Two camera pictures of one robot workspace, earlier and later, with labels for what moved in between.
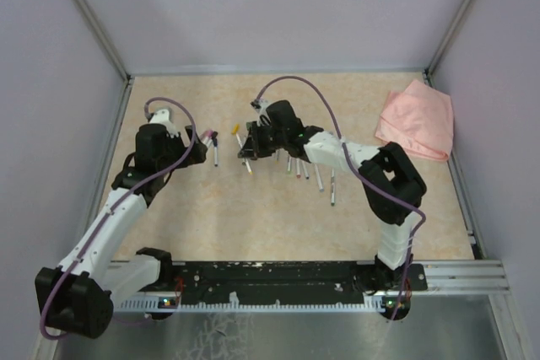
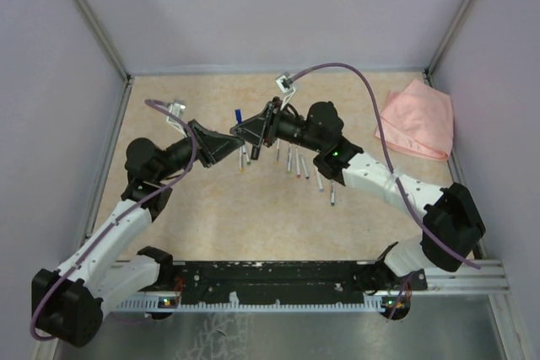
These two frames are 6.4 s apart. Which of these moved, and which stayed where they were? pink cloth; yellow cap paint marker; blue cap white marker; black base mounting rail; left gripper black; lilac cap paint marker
Moved: left gripper black; yellow cap paint marker
Stayed: lilac cap paint marker; black base mounting rail; pink cloth; blue cap white marker
